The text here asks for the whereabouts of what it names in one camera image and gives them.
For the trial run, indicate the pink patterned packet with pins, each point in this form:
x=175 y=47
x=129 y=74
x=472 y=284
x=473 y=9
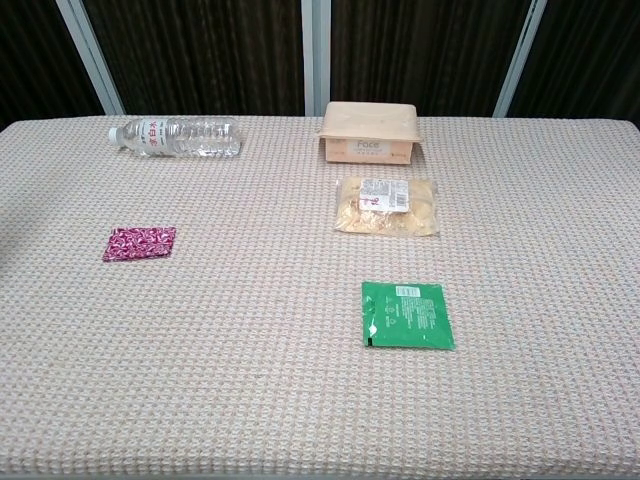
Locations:
x=140 y=243

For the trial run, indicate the dark brown curtain panel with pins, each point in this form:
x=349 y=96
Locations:
x=30 y=55
x=590 y=55
x=200 y=55
x=425 y=50

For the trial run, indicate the clear plastic water bottle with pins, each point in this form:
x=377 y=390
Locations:
x=180 y=136

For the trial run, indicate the clear bag of yellow snacks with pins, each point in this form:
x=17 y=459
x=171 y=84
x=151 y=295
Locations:
x=387 y=207

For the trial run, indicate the grey metal frame post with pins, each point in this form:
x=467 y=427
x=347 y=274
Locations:
x=520 y=55
x=90 y=55
x=315 y=55

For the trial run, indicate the beige face tissue pack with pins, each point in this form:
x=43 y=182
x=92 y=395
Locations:
x=370 y=127

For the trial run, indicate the green foil sachet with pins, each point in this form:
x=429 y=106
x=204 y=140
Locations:
x=407 y=315

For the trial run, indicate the beige woven tablecloth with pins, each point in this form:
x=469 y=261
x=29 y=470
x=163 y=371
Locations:
x=320 y=390

